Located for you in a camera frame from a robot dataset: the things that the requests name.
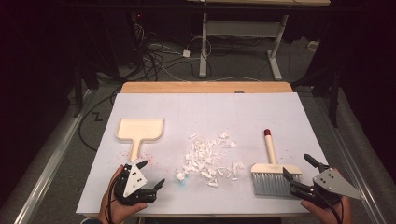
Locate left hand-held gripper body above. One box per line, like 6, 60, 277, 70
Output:
113, 163, 157, 206

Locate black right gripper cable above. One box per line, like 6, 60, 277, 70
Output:
322, 195, 344, 224

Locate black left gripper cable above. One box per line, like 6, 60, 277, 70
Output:
105, 182, 117, 224

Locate tangle of floor cables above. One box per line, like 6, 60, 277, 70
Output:
132, 21, 214, 82

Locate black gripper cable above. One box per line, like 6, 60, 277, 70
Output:
322, 195, 344, 224
105, 182, 117, 224

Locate black metal stand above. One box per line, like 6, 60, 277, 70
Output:
72, 62, 86, 119
329, 69, 341, 129

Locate person's right hand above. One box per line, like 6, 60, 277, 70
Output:
300, 196, 353, 224

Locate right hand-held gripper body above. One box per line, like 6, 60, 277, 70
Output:
290, 167, 364, 208

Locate cream plastic dustpan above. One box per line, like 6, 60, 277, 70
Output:
115, 118, 165, 162

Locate person's left hand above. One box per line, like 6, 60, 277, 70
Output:
97, 164, 149, 224

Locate white metal desk frame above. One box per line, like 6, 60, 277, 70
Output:
186, 0, 332, 81

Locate black floor cable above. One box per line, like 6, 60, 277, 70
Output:
77, 89, 123, 153

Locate cream hand brush grey bristles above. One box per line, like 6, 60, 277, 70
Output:
250, 128, 304, 198

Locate wooden table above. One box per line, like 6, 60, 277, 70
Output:
120, 80, 294, 94

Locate white table cover sheet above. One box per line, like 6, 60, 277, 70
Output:
75, 91, 347, 217

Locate metal floor rail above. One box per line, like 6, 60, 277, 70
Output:
313, 95, 389, 224
12, 89, 96, 224

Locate pile of white paper scraps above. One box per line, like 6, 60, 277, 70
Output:
175, 131, 247, 189

